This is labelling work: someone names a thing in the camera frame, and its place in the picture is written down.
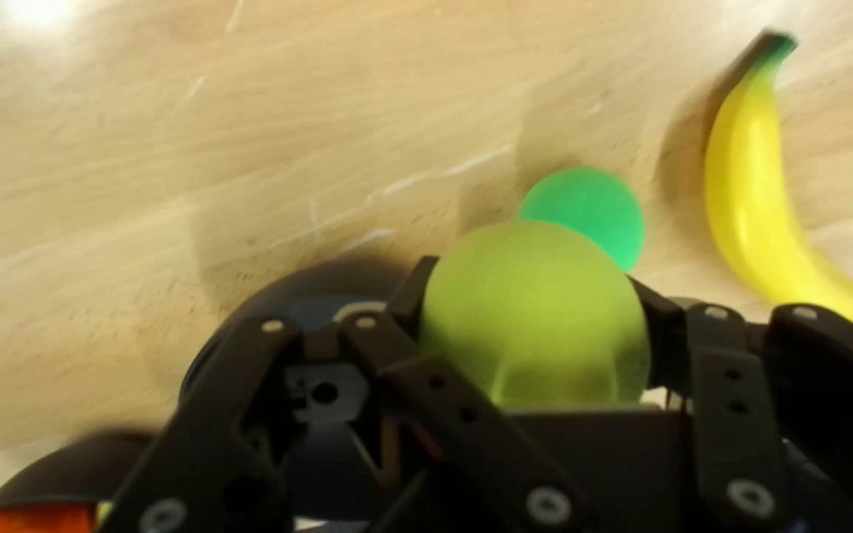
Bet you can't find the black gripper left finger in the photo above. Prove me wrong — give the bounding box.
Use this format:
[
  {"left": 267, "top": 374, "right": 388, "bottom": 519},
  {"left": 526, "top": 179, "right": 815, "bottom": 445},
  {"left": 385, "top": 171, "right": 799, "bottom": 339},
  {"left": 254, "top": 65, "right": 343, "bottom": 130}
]
[{"left": 98, "top": 259, "right": 599, "bottom": 533}]

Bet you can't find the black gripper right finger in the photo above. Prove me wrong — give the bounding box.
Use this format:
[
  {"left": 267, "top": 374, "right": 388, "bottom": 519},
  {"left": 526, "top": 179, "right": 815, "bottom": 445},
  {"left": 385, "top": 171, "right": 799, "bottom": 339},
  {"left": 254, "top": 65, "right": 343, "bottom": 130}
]
[{"left": 630, "top": 279, "right": 853, "bottom": 533}]

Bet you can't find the yellow foam ball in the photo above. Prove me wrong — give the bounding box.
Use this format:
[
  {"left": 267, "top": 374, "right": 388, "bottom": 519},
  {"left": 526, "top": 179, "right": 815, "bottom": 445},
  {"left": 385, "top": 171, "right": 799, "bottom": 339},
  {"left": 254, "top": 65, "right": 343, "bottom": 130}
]
[{"left": 418, "top": 217, "right": 655, "bottom": 410}]

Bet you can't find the yellow toy banana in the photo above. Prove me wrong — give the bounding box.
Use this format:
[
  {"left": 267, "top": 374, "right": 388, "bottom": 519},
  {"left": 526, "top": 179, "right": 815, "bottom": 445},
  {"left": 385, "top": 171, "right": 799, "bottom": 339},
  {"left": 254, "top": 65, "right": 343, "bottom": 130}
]
[{"left": 702, "top": 26, "right": 853, "bottom": 331}]

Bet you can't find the dark green foam ball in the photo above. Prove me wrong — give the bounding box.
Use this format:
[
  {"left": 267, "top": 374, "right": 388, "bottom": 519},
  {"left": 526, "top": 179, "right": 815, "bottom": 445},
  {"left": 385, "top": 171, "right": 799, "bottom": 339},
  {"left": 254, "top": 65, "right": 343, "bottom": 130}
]
[{"left": 514, "top": 163, "right": 648, "bottom": 275}]

